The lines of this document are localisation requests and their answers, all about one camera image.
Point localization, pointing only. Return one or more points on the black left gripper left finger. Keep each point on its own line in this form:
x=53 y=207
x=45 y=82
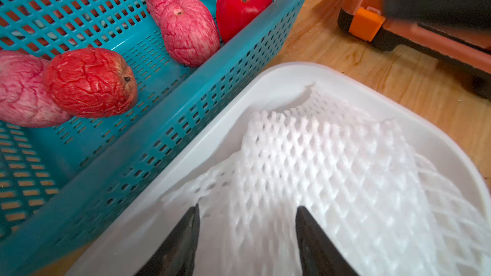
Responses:
x=176 y=254

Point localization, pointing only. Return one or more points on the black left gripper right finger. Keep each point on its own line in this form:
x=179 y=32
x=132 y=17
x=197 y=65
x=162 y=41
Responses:
x=318 y=255

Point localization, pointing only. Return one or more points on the teal basket for bare apples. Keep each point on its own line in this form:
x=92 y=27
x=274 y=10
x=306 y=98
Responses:
x=63 y=186

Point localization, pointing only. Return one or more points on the white plastic tub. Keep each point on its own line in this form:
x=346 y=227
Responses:
x=281 y=87

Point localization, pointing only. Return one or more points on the orange tool case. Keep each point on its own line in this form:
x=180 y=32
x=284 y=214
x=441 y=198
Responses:
x=470 y=51

